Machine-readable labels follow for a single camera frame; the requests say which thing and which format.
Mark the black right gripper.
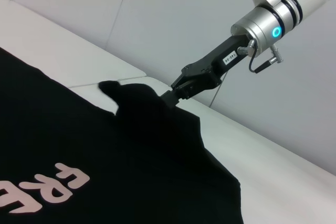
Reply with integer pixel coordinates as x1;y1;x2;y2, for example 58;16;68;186
160;35;253;108

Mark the thin grey cable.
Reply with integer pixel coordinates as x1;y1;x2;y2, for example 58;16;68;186
209;72;227;107

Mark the black t-shirt with white lettering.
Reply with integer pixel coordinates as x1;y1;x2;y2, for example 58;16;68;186
0;47;243;224

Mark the right gripper cable with connector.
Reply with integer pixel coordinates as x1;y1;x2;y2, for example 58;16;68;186
237;39;285;74

